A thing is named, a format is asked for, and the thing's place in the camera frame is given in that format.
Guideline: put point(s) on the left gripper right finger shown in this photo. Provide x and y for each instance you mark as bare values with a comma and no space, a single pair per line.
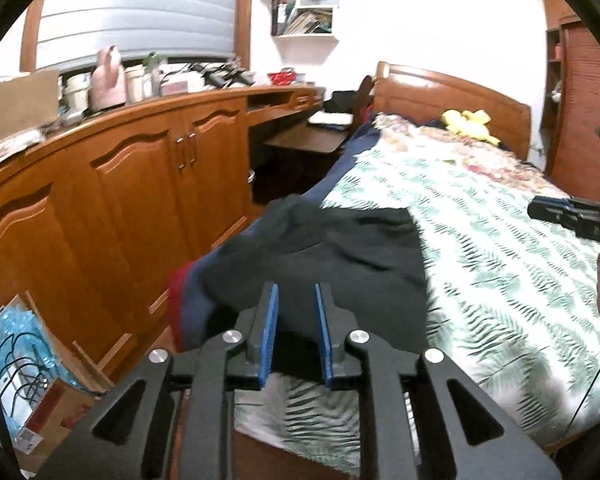
421,416

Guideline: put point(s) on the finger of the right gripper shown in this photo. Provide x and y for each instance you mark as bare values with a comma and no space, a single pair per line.
552,209

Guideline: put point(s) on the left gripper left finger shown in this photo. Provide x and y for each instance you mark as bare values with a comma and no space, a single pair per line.
185,398

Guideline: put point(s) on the black double-breasted coat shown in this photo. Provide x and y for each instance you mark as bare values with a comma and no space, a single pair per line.
371,259

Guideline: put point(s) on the wooden louvered wardrobe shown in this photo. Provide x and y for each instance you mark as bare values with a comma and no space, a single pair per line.
571,112

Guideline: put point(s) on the palm leaf bedspread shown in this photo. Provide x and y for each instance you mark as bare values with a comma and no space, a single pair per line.
512,299

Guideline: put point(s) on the yellow plush toy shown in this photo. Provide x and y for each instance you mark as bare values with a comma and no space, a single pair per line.
471,124

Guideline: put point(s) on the floral quilt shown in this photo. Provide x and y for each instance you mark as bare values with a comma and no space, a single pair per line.
399,135

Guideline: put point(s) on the wooden headboard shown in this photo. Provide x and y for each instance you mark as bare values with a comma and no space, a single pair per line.
424,95

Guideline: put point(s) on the wooden desk cabinet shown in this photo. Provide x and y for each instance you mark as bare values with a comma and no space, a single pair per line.
94,221

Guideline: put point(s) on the dark wooden chair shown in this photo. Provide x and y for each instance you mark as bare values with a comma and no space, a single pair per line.
346,109

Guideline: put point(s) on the red basket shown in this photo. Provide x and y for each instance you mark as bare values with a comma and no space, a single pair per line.
282,78

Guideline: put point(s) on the grey window blind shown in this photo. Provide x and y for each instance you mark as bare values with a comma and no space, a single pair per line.
72,32

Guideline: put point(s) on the cardboard box with cables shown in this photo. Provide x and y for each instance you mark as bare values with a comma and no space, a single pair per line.
44,388

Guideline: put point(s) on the white wall shelf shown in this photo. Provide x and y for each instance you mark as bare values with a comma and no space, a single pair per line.
295,22

